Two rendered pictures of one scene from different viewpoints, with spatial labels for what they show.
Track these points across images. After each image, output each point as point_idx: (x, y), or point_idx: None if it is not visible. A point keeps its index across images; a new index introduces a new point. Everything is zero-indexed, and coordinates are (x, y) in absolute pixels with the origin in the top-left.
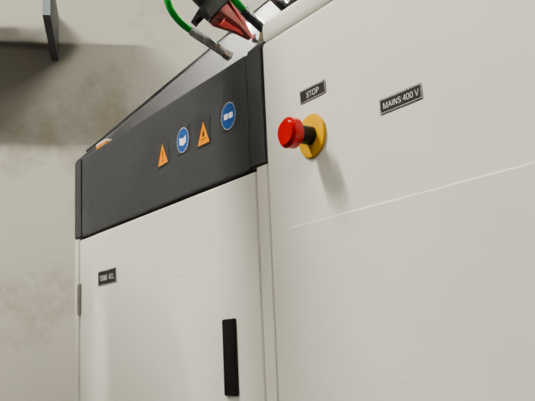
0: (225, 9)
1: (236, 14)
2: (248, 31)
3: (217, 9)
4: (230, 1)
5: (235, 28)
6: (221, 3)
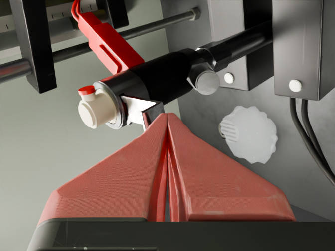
0: (235, 190)
1: (160, 173)
2: (164, 118)
3: (326, 225)
4: (138, 207)
5: (176, 201)
6: (240, 245)
